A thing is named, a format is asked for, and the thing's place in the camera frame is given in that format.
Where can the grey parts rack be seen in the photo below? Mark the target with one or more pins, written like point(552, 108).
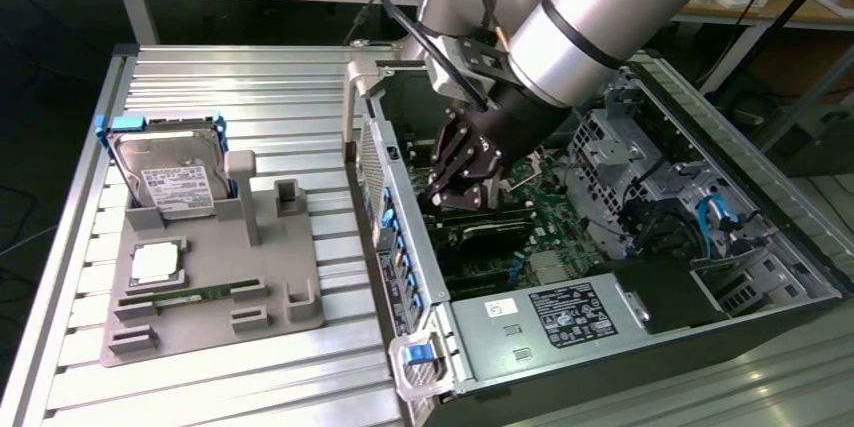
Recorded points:
point(214, 257)

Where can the blue card retention clip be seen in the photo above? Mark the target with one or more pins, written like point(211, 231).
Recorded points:
point(400, 243)
point(414, 283)
point(387, 199)
point(391, 219)
point(407, 263)
point(419, 305)

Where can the metal socket cover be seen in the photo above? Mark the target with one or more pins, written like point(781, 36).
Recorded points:
point(536, 169)

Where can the black plastic shroud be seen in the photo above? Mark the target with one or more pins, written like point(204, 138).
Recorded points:
point(657, 292)

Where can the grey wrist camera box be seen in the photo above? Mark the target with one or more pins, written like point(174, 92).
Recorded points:
point(446, 82)

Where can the grey metal drive cage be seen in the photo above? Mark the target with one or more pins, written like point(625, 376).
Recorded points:
point(614, 157)

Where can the silver hard disk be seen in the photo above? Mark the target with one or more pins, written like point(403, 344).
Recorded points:
point(174, 172)

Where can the silver chipset heatsink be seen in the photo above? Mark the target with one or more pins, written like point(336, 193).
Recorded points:
point(550, 267)

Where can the green RAM stick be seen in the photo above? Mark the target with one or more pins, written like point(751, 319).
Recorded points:
point(200, 293)

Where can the silver CPU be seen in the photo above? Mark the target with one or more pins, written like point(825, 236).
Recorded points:
point(156, 263)

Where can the open black PC case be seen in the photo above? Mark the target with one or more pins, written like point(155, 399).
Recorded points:
point(634, 397)

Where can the blue case latch tab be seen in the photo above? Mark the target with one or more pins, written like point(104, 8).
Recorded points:
point(415, 353)

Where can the blue disk caddy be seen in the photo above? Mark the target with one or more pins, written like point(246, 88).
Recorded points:
point(128, 122)

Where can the black RAM stick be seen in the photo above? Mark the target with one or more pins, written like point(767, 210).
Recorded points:
point(514, 212)

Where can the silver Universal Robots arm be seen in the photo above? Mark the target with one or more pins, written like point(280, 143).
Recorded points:
point(601, 22)

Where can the Nvidia Quadro graphics card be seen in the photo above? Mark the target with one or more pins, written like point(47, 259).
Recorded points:
point(490, 242)

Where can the green motherboard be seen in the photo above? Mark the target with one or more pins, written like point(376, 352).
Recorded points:
point(560, 242)

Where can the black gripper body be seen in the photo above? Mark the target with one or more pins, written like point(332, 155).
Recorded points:
point(520, 122)

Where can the grey stand pole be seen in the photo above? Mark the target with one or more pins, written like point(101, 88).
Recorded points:
point(807, 97)

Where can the grey power supply unit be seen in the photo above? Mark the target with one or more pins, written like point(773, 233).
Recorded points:
point(487, 342)

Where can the black floor box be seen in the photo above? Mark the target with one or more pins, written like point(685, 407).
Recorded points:
point(821, 147)

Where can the grey disk bay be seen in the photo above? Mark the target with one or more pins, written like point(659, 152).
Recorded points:
point(753, 292)

